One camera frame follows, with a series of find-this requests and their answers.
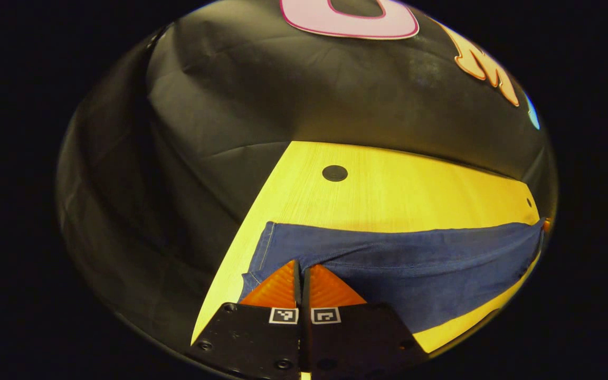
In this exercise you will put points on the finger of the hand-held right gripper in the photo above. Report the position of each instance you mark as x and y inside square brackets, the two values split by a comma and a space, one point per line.
[547, 226]

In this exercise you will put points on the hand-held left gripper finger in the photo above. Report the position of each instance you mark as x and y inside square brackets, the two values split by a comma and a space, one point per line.
[297, 287]
[306, 295]

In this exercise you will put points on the blue jeans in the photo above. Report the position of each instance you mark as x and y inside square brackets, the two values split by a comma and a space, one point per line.
[415, 274]

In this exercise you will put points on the black backdrop cloth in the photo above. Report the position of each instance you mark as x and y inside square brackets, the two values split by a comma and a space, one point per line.
[283, 89]

